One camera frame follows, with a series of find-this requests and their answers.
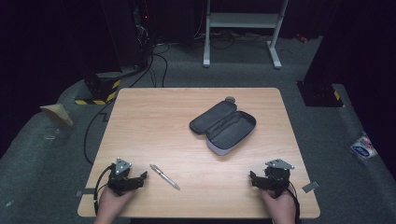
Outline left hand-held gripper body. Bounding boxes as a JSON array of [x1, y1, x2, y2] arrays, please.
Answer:
[[106, 157, 135, 197]]

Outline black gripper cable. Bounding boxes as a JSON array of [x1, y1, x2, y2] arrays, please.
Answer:
[[92, 164, 114, 217], [285, 182, 302, 224]]

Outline open grey pencil case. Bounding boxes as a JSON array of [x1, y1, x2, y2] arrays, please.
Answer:
[[189, 96, 258, 157]]

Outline person's left hand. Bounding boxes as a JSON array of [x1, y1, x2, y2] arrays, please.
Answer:
[[97, 186, 137, 218]]

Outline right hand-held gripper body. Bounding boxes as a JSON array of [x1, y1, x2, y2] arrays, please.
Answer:
[[262, 158, 295, 198]]

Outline tan cardboard piece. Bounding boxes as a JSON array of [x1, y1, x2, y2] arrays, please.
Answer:
[[39, 103, 75, 128]]

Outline grey tape strip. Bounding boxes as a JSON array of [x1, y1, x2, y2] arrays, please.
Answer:
[[301, 180, 320, 194], [75, 188, 97, 198]]

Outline black stand base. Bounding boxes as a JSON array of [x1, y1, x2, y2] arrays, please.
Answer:
[[296, 80, 346, 108]]

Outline person's right hand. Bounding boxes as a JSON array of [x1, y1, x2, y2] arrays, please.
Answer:
[[260, 188, 297, 218]]

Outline silver pen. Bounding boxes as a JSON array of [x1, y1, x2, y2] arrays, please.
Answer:
[[149, 163, 181, 191]]

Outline clear plastic piece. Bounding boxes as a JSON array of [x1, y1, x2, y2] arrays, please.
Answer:
[[42, 126, 64, 142]]

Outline black equipment tower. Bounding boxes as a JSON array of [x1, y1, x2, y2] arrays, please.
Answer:
[[99, 0, 156, 73]]

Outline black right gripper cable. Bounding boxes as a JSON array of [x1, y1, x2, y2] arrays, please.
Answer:
[[285, 182, 302, 224]]

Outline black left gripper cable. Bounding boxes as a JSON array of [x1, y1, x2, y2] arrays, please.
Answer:
[[92, 164, 114, 217]]

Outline black floor cable bundle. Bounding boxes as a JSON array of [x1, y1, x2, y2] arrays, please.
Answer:
[[129, 38, 172, 89]]

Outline white blue plastic packet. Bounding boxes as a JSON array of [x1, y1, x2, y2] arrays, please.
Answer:
[[349, 133, 379, 161]]

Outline white metal stand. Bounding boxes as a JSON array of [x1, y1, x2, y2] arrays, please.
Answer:
[[202, 0, 290, 70]]

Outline yellow black striped base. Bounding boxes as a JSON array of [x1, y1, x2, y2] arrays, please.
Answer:
[[74, 72, 122, 106]]

